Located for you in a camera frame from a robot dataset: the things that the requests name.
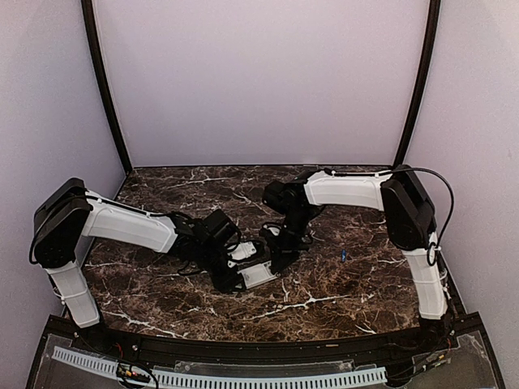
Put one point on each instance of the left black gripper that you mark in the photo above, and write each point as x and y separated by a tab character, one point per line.
225	284

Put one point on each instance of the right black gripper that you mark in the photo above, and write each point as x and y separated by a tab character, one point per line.
281	254

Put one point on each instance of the white remote control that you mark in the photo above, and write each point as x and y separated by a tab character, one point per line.
257	275

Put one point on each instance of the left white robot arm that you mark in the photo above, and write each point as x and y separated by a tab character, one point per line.
72	212

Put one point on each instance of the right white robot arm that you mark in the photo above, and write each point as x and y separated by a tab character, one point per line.
409	216

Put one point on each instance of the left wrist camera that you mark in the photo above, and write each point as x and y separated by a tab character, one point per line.
246	252

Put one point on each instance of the black front rail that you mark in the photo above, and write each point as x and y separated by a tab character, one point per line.
393	348

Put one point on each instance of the white slotted cable duct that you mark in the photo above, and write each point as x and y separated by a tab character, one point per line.
204	375

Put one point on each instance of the right black frame post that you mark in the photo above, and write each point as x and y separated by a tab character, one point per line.
433	16

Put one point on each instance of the black frame post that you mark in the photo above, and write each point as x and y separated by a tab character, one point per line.
94	44
433	16

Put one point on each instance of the left black frame post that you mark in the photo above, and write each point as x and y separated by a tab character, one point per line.
94	44

